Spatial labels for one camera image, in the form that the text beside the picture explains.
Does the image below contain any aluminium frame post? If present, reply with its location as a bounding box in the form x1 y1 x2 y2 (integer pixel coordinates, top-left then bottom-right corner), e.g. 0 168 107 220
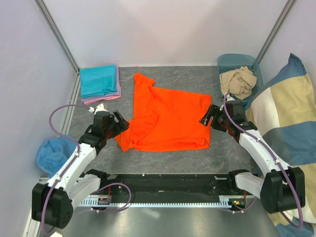
256 0 297 63
34 0 81 73

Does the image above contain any orange t-shirt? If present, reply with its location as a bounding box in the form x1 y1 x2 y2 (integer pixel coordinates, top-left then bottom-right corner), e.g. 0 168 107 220
115 73 212 152

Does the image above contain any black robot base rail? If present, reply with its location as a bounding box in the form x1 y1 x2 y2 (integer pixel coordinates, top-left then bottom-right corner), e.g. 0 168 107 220
87 169 254 205

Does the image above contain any right aluminium frame post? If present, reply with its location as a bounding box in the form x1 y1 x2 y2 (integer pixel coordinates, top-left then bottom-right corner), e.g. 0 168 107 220
256 0 297 63

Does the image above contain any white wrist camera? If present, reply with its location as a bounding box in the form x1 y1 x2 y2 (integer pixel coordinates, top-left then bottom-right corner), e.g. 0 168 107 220
223 92 235 102
89 103 108 114

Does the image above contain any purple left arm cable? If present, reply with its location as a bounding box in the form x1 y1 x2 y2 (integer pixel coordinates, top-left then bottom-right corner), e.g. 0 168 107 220
41 104 96 235

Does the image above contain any blue beige checkered pillow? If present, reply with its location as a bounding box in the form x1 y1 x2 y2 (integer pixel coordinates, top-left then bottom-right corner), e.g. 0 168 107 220
245 53 316 237

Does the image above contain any folded purple t-shirt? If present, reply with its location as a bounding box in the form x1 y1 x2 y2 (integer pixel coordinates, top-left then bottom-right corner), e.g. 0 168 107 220
81 65 121 98

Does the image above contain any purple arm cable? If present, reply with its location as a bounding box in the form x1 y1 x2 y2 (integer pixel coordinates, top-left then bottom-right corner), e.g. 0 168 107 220
41 104 96 235
223 92 304 229

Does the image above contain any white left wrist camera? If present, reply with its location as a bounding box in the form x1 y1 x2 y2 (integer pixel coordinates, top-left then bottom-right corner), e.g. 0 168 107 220
89 103 108 114

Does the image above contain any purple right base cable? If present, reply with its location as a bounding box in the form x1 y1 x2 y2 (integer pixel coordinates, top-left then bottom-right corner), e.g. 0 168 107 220
219 195 259 215

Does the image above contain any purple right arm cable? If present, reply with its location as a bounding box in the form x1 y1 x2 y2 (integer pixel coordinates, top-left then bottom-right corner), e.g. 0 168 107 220
223 92 304 229

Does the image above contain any crumpled blue cloth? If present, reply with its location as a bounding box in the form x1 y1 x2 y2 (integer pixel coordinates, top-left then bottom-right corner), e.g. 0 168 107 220
36 137 76 178

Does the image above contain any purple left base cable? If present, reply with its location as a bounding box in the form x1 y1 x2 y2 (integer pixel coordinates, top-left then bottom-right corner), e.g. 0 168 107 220
90 182 133 214

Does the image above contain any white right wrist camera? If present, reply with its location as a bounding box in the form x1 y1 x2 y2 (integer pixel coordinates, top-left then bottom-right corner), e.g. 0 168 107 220
223 92 235 102

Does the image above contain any grey slotted cable duct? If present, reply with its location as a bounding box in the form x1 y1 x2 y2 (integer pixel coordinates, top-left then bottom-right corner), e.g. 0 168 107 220
79 196 245 208

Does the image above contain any teal plastic bin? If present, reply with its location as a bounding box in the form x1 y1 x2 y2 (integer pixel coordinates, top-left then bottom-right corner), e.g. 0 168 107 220
217 54 263 107

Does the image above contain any crumpled beige t-shirt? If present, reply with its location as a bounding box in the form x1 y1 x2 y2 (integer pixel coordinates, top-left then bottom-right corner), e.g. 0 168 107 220
219 66 257 100

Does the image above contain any folded pink t-shirt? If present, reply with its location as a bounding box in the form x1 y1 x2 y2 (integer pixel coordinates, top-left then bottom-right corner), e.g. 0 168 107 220
81 95 121 105

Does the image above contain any left aluminium frame post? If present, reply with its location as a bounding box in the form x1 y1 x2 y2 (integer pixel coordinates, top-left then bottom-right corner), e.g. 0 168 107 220
34 0 81 73

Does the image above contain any folded turquoise t-shirt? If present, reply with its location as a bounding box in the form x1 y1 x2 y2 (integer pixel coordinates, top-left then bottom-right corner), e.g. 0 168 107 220
79 65 118 98

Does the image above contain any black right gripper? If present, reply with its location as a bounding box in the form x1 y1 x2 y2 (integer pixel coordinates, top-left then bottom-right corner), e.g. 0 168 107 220
198 104 231 132

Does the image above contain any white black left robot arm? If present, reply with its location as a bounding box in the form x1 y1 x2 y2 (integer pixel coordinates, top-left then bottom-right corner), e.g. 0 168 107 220
31 109 129 229

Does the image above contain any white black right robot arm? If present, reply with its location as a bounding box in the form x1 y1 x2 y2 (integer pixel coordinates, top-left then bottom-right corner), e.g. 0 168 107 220
199 100 306 215

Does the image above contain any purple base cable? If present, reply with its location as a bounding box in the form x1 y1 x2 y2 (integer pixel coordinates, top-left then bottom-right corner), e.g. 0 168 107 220
219 195 259 215
90 182 133 214

